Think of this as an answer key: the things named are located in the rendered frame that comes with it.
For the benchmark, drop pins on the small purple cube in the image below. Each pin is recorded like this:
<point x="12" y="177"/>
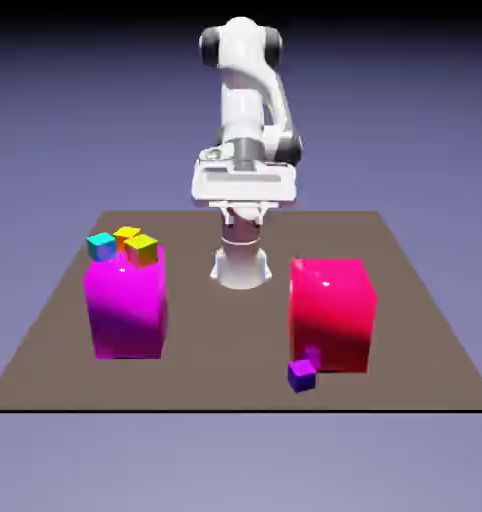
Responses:
<point x="302" y="376"/>

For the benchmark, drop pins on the small yellow cube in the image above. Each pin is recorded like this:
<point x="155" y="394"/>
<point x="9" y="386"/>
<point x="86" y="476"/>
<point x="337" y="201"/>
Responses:
<point x="143" y="250"/>

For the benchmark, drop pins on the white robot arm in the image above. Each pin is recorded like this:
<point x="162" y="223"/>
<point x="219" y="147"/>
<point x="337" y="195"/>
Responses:
<point x="241" y="100"/>

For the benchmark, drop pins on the large red box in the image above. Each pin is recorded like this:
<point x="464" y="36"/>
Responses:
<point x="331" y="316"/>

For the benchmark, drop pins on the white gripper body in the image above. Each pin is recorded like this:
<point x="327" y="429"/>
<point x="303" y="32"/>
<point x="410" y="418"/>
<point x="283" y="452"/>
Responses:
<point x="243" y="184"/>

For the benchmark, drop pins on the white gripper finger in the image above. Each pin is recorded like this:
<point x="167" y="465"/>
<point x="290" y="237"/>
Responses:
<point x="229" y="213"/>
<point x="255" y="212"/>

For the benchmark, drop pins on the small orange cube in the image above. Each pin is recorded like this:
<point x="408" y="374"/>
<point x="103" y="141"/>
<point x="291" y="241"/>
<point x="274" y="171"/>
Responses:
<point x="125" y="235"/>

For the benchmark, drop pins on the small cyan cube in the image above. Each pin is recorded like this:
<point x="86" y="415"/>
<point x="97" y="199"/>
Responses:
<point x="102" y="246"/>

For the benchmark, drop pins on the large magenta box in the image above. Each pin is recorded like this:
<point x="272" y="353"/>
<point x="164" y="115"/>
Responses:
<point x="125" y="308"/>

